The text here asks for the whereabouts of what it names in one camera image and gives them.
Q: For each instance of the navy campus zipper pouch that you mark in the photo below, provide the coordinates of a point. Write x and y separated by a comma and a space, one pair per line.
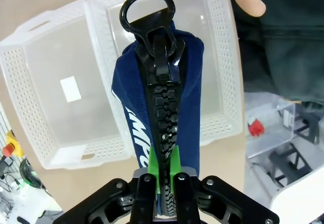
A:
192, 82

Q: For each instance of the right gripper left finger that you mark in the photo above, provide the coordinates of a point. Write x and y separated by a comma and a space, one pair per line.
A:
114, 203

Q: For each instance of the person in dark fleece jacket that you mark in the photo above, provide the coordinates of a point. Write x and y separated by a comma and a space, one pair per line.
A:
291, 44

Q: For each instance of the clear plastic storage box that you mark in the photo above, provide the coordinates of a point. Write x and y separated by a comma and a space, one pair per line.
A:
270, 137

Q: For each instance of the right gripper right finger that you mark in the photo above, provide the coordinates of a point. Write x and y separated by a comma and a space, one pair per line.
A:
222, 203

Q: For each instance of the white perforated plastic basket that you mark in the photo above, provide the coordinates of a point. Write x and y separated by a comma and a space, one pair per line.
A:
50, 107
217, 56

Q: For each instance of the white work table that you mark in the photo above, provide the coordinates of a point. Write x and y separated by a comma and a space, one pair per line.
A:
303, 203

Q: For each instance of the red item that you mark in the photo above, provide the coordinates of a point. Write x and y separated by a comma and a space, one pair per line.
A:
257, 127

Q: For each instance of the yellow emergency stop button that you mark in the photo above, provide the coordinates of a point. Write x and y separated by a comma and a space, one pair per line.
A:
10, 148

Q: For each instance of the black folding stand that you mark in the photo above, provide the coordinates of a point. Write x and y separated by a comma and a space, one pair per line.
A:
291, 163

